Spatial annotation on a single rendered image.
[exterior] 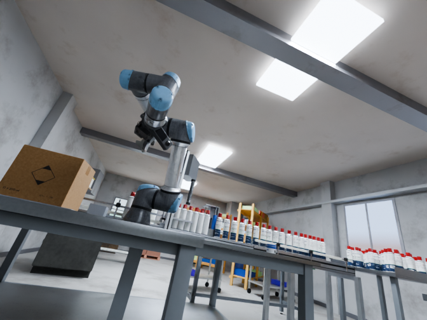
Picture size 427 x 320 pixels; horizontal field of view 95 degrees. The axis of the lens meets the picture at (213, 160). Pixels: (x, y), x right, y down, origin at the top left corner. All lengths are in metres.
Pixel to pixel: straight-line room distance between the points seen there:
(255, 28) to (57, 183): 2.10
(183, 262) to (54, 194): 0.78
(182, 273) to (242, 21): 2.17
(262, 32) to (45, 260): 4.19
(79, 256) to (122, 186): 5.99
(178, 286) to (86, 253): 3.33
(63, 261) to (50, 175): 2.87
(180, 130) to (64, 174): 0.66
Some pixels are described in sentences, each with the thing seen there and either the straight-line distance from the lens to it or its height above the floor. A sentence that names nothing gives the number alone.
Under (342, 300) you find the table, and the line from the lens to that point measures 2.84.
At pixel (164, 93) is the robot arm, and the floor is 1.24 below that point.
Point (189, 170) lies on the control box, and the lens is 1.59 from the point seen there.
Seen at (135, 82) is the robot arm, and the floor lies 1.30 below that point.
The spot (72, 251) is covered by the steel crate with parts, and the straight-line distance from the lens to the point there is 4.07.
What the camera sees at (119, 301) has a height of 0.53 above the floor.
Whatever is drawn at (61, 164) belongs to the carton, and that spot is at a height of 1.06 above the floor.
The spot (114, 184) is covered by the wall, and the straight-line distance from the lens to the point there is 9.79.
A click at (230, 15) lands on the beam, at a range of 2.34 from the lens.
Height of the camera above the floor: 0.80
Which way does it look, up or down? 24 degrees up
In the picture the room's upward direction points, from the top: 11 degrees clockwise
